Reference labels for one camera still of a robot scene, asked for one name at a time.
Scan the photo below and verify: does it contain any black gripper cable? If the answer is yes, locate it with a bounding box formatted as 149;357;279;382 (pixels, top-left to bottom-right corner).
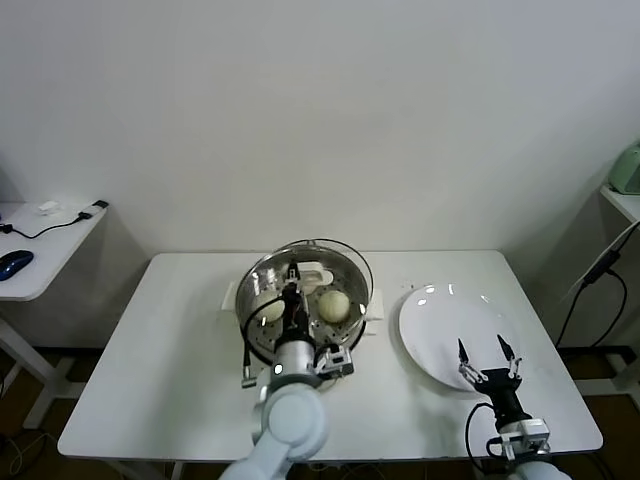
240;294;289;389
464;402;504;459

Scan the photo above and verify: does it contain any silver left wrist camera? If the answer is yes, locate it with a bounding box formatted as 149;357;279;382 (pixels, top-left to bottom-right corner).
313;344;356;380

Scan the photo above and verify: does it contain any black power cable with adapter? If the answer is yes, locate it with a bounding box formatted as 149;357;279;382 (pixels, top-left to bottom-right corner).
554;234;629;351

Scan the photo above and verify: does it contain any blue computer mouse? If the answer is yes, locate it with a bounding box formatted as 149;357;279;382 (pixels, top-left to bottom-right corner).
0;248;36;280

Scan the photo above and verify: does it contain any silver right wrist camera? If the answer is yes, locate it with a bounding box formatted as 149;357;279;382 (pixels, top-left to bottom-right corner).
499;418;552;459

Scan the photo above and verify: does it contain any round white plate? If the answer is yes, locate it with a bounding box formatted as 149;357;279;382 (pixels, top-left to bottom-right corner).
398;282;521;393

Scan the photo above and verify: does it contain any cream electric cooker base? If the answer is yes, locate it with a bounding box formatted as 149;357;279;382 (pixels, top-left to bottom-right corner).
222;279;386;386

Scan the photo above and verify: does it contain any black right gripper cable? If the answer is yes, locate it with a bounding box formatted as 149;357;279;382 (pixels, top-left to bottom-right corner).
464;402;504;459

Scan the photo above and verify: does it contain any round glass pot lid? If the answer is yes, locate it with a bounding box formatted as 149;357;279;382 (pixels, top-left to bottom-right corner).
244;238;376;346

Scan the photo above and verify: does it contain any pale green appliance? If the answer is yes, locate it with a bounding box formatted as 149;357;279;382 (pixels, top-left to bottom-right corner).
608;141;640;196

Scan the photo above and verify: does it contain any white steamed baozi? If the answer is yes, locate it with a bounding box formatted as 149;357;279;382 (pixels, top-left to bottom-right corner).
318;291;351;324
252;293;288;323

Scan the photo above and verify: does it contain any thin white cable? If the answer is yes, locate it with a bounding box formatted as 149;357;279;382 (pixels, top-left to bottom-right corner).
562;219;640;301

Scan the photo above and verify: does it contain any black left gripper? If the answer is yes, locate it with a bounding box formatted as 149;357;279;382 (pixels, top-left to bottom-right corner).
278;258;311;345

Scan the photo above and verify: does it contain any white side desk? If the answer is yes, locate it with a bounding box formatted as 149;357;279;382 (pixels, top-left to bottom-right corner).
0;199;151;430

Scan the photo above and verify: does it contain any white shelf desk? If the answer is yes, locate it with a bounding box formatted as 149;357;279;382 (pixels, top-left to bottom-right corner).
599;182;640;395

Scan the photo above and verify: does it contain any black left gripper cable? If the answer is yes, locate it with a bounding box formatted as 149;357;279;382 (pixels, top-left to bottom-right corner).
240;294;289;389

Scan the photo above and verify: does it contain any black desk cable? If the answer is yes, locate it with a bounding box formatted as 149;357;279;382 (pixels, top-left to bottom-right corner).
0;212;95;239

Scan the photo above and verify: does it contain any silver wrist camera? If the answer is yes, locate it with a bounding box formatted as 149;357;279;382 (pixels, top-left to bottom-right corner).
313;344;356;380
499;418;552;459

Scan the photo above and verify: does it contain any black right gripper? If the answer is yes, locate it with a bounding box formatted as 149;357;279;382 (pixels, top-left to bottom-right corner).
456;333;526;428

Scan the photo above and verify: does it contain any stainless steel steamer basket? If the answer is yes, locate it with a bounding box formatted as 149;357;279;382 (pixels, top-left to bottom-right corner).
234;247;372;366

